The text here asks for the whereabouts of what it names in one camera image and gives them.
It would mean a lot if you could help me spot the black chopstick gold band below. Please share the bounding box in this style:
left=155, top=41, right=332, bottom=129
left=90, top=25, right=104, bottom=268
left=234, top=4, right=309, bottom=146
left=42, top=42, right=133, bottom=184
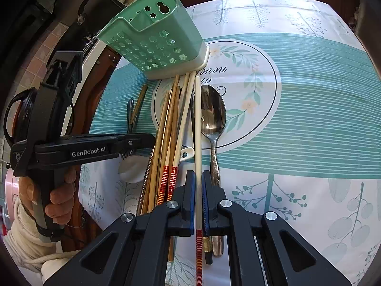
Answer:
left=203, top=237, right=213, bottom=265

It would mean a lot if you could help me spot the long plain wooden chopstick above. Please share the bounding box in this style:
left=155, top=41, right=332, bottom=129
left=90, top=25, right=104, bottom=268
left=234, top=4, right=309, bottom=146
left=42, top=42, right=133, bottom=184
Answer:
left=168, top=237, right=175, bottom=261

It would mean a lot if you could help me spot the bamboo chopstick red end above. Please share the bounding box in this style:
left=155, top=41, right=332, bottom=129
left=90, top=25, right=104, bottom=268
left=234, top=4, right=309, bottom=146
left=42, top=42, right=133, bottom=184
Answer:
left=167, top=71, right=196, bottom=201

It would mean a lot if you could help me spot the steel chopstick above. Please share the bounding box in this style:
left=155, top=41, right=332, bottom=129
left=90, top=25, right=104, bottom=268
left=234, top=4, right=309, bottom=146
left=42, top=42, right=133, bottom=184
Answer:
left=136, top=148, right=154, bottom=216

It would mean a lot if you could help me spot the bamboo chopstick plain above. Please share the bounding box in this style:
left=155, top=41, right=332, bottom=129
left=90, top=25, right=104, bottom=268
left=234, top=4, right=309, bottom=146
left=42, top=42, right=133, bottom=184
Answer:
left=141, top=91, right=172, bottom=214

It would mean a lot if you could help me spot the large steel spoon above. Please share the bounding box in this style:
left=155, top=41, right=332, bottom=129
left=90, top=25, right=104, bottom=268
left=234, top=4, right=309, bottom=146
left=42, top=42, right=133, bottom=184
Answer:
left=200, top=84, right=227, bottom=257

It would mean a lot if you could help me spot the steel fork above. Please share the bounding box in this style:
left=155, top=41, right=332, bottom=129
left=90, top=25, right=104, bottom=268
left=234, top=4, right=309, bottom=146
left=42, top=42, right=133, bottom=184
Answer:
left=127, top=97, right=134, bottom=133

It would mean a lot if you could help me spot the white knit sleeve forearm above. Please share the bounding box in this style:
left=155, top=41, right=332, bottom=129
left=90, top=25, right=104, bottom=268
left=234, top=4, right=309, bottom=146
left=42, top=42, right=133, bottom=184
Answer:
left=3, top=199, right=78, bottom=285

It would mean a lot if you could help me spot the person left hand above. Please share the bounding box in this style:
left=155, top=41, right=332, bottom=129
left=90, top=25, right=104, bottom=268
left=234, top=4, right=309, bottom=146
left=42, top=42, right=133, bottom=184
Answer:
left=18, top=166, right=78, bottom=226

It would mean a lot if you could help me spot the white ceramic spoon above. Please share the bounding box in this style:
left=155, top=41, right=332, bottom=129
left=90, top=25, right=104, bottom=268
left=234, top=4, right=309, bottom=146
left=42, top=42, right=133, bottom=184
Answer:
left=117, top=147, right=195, bottom=184

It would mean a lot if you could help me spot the green plastic utensil holder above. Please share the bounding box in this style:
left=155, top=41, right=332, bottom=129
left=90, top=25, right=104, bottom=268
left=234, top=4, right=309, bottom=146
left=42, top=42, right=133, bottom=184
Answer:
left=97, top=0, right=210, bottom=80

